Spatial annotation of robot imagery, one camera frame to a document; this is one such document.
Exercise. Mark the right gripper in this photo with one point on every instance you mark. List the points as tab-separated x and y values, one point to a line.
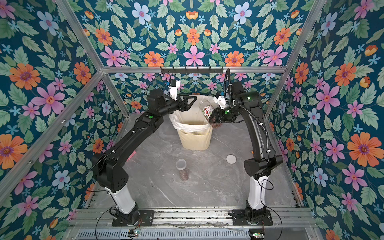
220	114

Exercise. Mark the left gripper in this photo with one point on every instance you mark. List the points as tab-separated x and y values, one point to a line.
183	107

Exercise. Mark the clear jar with flower tea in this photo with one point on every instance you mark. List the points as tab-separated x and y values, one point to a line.
207	110

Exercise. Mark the white jar lid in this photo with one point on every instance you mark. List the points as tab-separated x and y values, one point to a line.
231	159

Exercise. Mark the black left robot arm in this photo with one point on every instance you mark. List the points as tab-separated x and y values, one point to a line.
108	168

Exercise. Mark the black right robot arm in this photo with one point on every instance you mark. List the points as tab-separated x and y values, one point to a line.
237	102

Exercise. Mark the open clear jar with tea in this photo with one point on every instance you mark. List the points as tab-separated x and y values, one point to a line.
181	166

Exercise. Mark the white plastic bin liner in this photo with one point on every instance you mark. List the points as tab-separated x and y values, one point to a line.
194	120

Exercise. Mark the cream ribbed trash bin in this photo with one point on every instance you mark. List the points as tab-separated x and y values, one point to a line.
196	141

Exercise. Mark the pink alarm clock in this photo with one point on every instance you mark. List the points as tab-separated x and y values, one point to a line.
131	155

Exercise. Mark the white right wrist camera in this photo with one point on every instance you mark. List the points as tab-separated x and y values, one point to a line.
221	102

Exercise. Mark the black hook rail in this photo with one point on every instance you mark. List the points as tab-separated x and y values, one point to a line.
191	70

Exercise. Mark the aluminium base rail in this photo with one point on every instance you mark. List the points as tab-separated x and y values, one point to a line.
217	223

